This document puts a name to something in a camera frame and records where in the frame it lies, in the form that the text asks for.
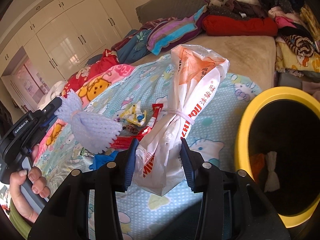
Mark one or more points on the green sleeve forearm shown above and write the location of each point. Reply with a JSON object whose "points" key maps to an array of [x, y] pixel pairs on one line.
{"points": [[20, 224]]}

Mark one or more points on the white orange plastic bag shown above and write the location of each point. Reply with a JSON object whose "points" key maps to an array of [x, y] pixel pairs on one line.
{"points": [[198, 71]]}

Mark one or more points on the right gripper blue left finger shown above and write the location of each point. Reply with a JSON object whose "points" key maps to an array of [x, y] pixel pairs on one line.
{"points": [[130, 163]]}

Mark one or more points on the yellow rimmed black trash bin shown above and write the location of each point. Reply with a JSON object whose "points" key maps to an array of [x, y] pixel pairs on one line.
{"points": [[284, 120]]}

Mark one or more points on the yellow cartoon blanket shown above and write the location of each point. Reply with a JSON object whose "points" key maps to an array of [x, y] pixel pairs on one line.
{"points": [[297, 43]]}

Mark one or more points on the dark foil candy wrapper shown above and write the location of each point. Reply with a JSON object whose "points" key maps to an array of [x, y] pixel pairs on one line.
{"points": [[131, 128]]}

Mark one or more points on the red folded cushion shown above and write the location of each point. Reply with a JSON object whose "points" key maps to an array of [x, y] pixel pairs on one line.
{"points": [[226, 26]]}

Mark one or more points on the red crumpled wrapper in bin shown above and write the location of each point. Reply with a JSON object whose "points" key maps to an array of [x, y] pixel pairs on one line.
{"points": [[257, 162]]}

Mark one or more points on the red snack stick wrapper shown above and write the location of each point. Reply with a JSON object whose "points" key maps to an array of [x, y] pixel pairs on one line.
{"points": [[123, 143]]}

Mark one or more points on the grey upholstered headboard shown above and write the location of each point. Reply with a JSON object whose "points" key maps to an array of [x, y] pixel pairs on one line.
{"points": [[180, 9]]}

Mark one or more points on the light blue Hello Kitty blanket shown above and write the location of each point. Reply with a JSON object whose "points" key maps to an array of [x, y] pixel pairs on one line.
{"points": [[204, 112]]}

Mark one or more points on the blue plastic wrapper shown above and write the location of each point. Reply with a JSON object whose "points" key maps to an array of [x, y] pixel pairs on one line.
{"points": [[101, 159]]}

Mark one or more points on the white glossy wardrobe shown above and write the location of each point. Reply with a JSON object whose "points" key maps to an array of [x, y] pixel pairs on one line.
{"points": [[58, 36]]}

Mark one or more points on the pink yellow bear blanket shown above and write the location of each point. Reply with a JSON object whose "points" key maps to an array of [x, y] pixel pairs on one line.
{"points": [[87, 93]]}

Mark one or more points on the white foam net in bin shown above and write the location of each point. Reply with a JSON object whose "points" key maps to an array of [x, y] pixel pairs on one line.
{"points": [[272, 182]]}

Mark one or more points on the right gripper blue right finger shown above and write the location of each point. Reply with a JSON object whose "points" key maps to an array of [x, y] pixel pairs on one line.
{"points": [[188, 164]]}

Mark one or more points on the purple blue striped blanket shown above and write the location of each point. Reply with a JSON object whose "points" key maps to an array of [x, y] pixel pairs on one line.
{"points": [[169, 34]]}

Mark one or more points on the yellow white snack wrapper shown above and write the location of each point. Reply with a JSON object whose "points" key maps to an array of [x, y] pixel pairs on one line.
{"points": [[135, 115]]}

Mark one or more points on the person's left hand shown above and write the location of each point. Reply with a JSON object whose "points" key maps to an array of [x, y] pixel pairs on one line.
{"points": [[39, 187]]}

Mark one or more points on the red floral quilt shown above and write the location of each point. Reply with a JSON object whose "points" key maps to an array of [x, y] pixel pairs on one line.
{"points": [[92, 67]]}

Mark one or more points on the dark blue leaf quilt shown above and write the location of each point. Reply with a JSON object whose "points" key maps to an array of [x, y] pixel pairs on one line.
{"points": [[128, 50]]}

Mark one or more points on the white foam net wrapper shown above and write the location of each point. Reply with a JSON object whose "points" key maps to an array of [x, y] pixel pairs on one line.
{"points": [[95, 132]]}

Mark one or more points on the beige bed sheet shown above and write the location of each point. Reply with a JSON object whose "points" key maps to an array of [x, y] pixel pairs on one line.
{"points": [[251, 56]]}

